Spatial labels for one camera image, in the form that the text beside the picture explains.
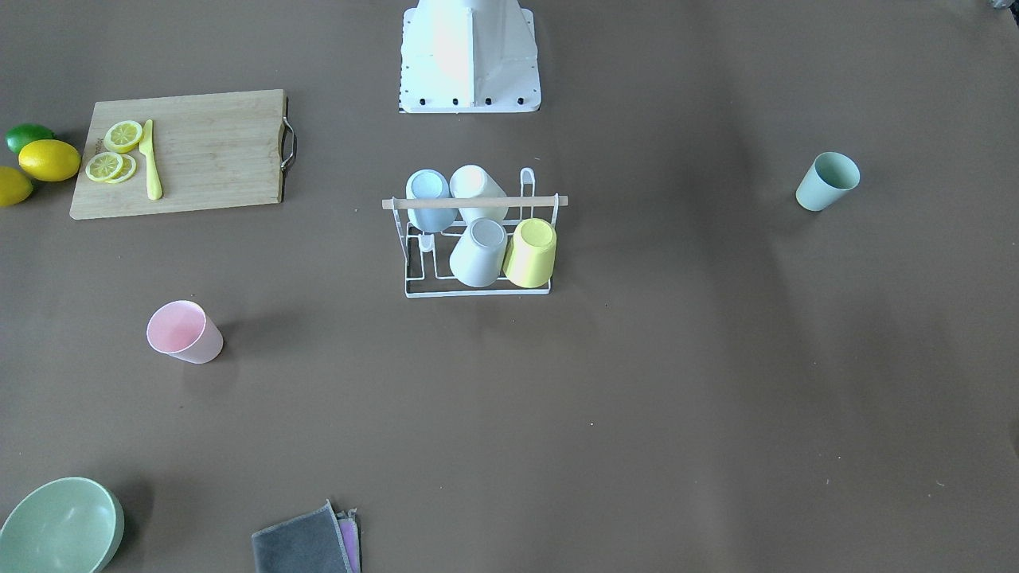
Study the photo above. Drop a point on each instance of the pink cup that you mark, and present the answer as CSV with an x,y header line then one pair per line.
x,y
183,330

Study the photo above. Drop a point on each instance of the mint green cup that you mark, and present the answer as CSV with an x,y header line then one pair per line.
x,y
829,178

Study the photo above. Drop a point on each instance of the yellow cup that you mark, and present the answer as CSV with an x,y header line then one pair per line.
x,y
530,256

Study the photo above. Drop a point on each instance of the grey cup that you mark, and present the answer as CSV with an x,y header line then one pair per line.
x,y
478,256

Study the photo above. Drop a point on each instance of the white cup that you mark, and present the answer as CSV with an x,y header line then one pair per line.
x,y
473,182

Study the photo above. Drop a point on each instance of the light blue cup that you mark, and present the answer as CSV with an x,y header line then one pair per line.
x,y
429,185

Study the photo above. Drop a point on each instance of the purple cloth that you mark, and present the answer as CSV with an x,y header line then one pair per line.
x,y
350,536

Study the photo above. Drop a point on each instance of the bamboo cutting board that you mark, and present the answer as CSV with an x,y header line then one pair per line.
x,y
212,151

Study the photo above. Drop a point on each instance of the grey folded cloth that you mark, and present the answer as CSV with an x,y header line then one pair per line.
x,y
308,543

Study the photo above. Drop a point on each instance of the yellow plastic knife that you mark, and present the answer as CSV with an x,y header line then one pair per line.
x,y
147,148

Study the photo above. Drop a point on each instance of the lemon slice lower back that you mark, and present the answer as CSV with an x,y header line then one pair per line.
x,y
127,171

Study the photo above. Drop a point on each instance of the lemon slice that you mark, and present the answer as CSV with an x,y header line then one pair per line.
x,y
123,136
127,171
104,166

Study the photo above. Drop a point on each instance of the lemon slice upper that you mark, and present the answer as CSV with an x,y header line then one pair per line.
x,y
123,136

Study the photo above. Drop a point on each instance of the lemon slice lower front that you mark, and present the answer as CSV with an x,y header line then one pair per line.
x,y
104,166

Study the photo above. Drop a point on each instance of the yellow lemon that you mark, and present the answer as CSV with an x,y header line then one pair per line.
x,y
49,160
15,186

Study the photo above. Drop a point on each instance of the green bowl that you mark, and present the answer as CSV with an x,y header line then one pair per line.
x,y
72,524

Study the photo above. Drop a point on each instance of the green lime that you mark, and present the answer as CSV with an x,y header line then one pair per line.
x,y
23,134

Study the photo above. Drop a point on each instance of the white wire cup rack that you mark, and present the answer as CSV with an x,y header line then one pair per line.
x,y
426,255

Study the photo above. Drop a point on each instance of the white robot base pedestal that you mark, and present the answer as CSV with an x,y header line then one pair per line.
x,y
469,57

